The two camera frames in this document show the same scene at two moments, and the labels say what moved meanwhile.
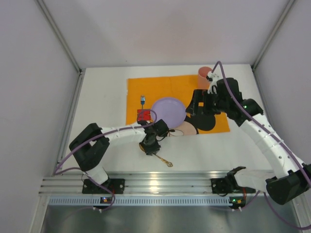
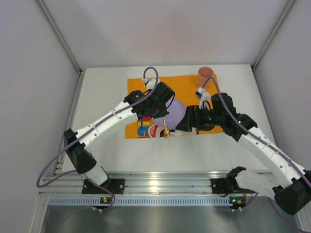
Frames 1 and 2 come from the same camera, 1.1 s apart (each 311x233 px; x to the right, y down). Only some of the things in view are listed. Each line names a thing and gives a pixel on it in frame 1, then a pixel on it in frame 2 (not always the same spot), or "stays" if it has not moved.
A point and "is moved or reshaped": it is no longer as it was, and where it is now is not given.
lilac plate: (171, 111) stays
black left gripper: (149, 146) → (158, 112)
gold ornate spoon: (169, 164) is moved or reshaped
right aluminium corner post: (288, 8) stays
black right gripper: (198, 98) → (190, 117)
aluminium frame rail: (70, 182) stays
